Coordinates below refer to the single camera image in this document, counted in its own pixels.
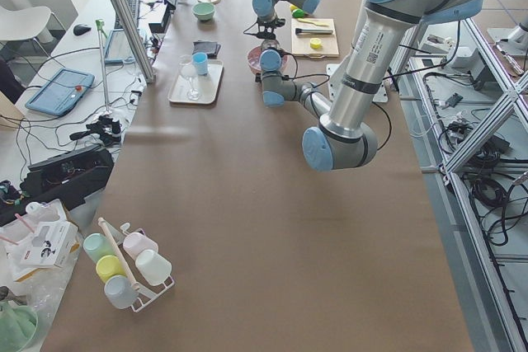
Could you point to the blue teach pendant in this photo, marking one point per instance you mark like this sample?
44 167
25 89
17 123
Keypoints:
117 48
61 93

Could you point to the white cardboard box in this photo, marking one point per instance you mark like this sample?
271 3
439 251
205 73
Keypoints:
50 245

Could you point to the pastel pink cup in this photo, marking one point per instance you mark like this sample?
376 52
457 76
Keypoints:
136 242

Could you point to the grey folded cloth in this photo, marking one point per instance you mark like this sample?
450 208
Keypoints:
210 48

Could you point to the half lemon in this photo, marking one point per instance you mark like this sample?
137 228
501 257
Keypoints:
315 43

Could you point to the aluminium frame post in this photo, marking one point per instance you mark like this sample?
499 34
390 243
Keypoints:
136 44

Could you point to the black box device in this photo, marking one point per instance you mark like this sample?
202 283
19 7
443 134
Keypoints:
70 177

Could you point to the pastel grey cup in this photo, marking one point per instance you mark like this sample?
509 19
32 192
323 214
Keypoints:
120 292

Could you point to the bamboo cutting board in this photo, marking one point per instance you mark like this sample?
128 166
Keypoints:
300 43

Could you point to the green lime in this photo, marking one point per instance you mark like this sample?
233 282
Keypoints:
298 13

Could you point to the clear wine glass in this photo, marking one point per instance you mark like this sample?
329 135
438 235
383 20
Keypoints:
188 72

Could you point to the black computer mouse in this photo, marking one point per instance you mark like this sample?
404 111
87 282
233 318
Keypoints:
81 29

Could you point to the light blue cup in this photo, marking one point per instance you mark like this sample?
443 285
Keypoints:
200 61

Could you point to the pastel yellow cup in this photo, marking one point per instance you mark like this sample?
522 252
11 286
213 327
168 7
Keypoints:
109 266

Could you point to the steel muddler black tip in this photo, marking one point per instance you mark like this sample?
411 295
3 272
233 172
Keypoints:
305 31

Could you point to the pastel green cup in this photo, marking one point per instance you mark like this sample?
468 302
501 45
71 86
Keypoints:
96 246

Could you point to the white cup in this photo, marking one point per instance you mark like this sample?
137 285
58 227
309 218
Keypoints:
153 267

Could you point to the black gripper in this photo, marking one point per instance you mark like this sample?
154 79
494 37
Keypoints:
270 44

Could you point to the mint green bowl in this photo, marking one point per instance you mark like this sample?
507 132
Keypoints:
204 11

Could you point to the white wire cup rack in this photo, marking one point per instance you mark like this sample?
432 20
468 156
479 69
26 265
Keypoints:
147 292

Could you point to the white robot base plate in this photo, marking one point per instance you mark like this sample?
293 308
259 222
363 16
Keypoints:
339 78

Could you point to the steel ice scoop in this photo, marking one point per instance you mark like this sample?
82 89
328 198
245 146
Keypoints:
270 46

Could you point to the beige serving tray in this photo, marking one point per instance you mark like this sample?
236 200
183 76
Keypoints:
207 85

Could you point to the pink bowl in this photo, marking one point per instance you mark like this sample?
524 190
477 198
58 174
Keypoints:
253 57

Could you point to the yellow plastic knife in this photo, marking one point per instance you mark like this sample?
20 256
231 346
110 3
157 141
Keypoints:
312 22

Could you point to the white chair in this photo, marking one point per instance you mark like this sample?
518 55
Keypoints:
25 24

